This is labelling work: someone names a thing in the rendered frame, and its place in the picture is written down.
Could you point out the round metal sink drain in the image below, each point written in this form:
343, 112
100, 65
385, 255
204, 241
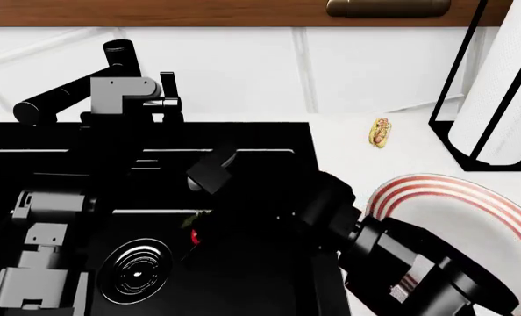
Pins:
135, 271

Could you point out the black sink faucet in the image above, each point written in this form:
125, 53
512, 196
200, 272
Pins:
63, 95

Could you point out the wooden cabinet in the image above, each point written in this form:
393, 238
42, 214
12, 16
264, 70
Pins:
155, 13

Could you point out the black kitchen sink basin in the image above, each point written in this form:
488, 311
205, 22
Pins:
260, 263

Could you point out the black paper towel holder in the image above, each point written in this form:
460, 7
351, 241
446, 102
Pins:
460, 62

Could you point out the hot dog in bun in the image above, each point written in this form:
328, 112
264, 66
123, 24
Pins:
380, 133

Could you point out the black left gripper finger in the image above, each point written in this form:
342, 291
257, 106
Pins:
166, 104
169, 84

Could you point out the white paper towel roll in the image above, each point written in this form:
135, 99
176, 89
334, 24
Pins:
497, 98

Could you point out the white plate with red stripes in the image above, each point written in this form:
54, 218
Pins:
462, 217

